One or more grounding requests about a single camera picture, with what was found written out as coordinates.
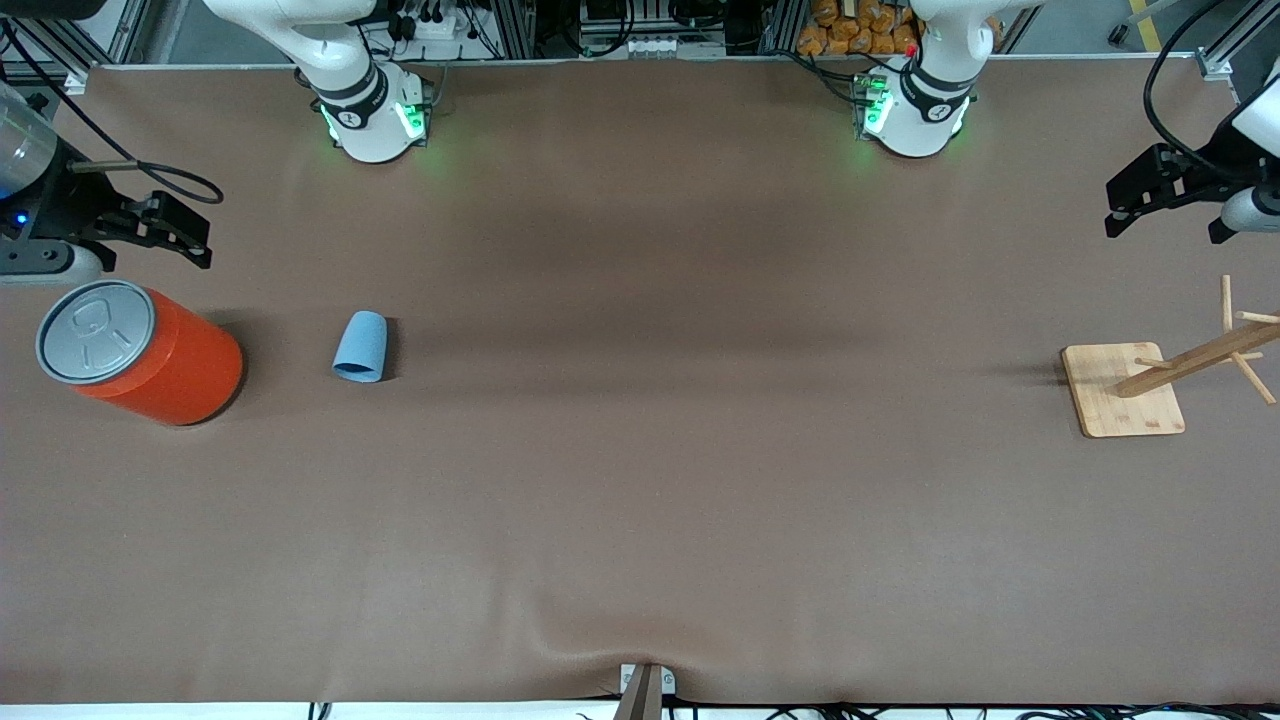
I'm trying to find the orange mesh bag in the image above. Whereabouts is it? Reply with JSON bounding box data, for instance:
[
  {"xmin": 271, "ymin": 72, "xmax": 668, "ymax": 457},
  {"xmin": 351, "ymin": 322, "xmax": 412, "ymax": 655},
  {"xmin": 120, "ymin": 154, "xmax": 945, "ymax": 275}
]
[{"xmin": 797, "ymin": 0, "xmax": 921, "ymax": 57}]

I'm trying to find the brown table mat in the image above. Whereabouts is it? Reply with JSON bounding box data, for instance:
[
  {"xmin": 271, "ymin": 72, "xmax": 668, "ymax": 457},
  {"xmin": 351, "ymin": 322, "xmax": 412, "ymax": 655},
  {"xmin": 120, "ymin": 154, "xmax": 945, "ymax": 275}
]
[{"xmin": 0, "ymin": 58, "xmax": 1280, "ymax": 707}]

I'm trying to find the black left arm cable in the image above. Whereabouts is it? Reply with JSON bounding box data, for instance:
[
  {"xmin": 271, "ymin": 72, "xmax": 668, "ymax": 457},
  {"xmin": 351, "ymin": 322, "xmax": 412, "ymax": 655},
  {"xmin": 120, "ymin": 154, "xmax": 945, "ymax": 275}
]
[{"xmin": 1142, "ymin": 0, "xmax": 1280, "ymax": 186}]

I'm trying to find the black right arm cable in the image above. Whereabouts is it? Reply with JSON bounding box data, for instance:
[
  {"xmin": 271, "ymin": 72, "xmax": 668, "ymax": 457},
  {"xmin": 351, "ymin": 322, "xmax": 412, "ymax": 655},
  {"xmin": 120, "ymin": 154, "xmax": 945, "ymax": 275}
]
[{"xmin": 0, "ymin": 18, "xmax": 224, "ymax": 206}]

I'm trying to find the aluminium frame profile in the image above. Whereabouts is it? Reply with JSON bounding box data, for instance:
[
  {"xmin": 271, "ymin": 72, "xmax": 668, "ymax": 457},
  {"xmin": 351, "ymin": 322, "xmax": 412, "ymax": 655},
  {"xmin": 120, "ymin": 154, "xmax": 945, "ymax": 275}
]
[
  {"xmin": 1195, "ymin": 0, "xmax": 1280, "ymax": 83},
  {"xmin": 0, "ymin": 0, "xmax": 153, "ymax": 96}
]

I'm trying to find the orange can with grey lid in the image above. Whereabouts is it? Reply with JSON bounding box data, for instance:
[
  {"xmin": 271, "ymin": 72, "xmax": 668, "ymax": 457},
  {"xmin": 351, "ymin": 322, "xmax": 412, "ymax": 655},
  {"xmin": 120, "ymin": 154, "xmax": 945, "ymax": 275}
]
[{"xmin": 35, "ymin": 280, "xmax": 245, "ymax": 428}]

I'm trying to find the light blue plastic cup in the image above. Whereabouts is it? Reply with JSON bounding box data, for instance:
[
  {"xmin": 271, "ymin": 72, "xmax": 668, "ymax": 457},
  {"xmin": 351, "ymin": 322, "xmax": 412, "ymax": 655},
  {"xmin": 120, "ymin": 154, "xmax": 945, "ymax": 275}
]
[{"xmin": 332, "ymin": 310, "xmax": 390, "ymax": 384}]

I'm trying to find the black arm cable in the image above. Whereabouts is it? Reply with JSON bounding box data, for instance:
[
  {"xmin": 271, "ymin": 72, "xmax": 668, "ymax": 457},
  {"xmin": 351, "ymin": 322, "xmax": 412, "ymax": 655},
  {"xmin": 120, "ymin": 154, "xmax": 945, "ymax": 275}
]
[
  {"xmin": 1142, "ymin": 0, "xmax": 1280, "ymax": 186},
  {"xmin": 0, "ymin": 18, "xmax": 224, "ymax": 206}
]

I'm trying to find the white power strip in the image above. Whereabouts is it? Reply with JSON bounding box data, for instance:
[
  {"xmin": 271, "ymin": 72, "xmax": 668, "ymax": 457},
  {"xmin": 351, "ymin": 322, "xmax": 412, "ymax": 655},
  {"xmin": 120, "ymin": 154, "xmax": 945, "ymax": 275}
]
[{"xmin": 398, "ymin": 8, "xmax": 473, "ymax": 43}]

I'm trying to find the wooden mug tree stand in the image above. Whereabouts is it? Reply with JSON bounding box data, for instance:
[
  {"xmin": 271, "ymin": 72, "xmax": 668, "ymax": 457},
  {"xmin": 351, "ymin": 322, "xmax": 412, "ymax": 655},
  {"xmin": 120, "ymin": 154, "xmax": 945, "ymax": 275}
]
[{"xmin": 1060, "ymin": 275, "xmax": 1280, "ymax": 439}]

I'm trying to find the grey metal camera bracket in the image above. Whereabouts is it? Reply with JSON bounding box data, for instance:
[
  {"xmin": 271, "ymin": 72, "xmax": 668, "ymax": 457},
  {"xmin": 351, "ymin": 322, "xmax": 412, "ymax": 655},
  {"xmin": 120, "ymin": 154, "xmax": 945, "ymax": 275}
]
[{"xmin": 618, "ymin": 662, "xmax": 677, "ymax": 720}]

